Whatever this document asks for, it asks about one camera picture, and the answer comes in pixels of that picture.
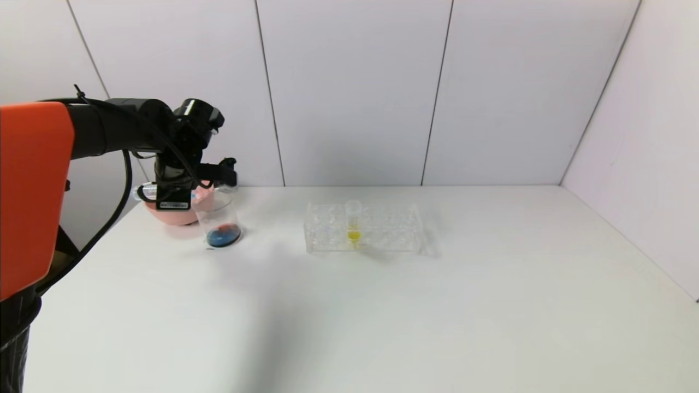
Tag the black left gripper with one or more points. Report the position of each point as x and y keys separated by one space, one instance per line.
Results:
x=173 y=203

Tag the blue pigment test tube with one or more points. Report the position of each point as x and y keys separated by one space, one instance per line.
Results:
x=144 y=192

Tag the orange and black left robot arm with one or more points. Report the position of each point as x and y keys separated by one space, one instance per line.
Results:
x=38 y=191

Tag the yellow pigment test tube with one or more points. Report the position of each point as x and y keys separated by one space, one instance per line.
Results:
x=354 y=236

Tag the clear acrylic test tube rack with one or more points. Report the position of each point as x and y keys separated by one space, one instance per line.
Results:
x=382 y=234

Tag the pink plastic bowl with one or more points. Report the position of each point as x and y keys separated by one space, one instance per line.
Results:
x=175 y=217

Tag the clear glass beaker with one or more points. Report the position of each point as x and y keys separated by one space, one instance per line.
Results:
x=224 y=236

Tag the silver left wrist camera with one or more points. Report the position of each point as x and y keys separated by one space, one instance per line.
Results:
x=226 y=173

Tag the black chair frame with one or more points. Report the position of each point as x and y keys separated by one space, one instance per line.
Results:
x=63 y=248

